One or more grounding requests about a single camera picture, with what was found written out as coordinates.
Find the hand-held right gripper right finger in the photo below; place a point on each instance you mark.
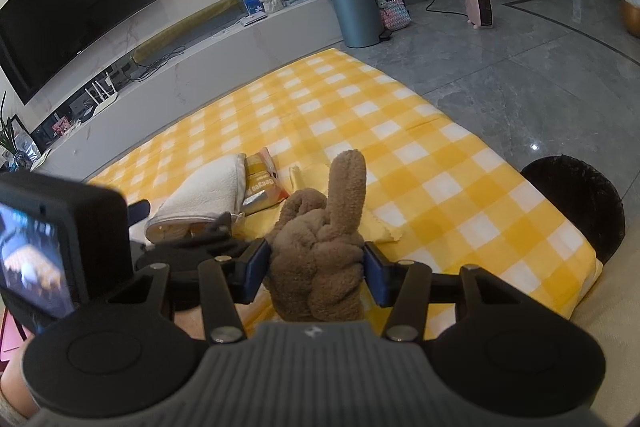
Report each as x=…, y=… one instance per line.
x=376, y=277

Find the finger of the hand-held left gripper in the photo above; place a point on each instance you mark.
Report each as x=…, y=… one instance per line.
x=210, y=249
x=139, y=213

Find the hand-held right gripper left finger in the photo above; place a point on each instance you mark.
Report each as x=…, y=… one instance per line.
x=257, y=269

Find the white towel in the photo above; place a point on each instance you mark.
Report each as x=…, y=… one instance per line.
x=200, y=192

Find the brown plush toy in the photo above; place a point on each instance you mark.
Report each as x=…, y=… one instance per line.
x=320, y=247

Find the yellow snack packet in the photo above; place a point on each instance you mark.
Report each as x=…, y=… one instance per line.
x=262, y=187

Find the person's left forearm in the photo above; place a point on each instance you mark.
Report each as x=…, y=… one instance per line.
x=12, y=387

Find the yellow cleaning cloth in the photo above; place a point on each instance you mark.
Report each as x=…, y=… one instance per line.
x=310, y=179

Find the small pink box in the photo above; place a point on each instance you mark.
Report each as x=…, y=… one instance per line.
x=61, y=126

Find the green plant in glass vase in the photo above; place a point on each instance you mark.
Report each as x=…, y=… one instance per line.
x=10, y=137

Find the white router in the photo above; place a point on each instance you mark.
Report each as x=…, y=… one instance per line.
x=102, y=99

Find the yellow checked tablecloth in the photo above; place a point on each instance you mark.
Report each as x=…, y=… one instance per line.
x=425, y=157

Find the white marble television cabinet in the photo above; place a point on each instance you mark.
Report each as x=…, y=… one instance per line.
x=225, y=62

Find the black round stool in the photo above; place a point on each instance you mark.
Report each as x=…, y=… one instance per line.
x=575, y=202

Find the woven pastel bag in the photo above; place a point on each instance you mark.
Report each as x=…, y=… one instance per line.
x=395, y=12

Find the grey metal trash can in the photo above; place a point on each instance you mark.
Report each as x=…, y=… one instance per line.
x=355, y=12

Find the pink space heater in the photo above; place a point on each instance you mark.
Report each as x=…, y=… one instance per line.
x=480, y=7

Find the black wall television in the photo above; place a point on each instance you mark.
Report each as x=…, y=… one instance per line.
x=75, y=7

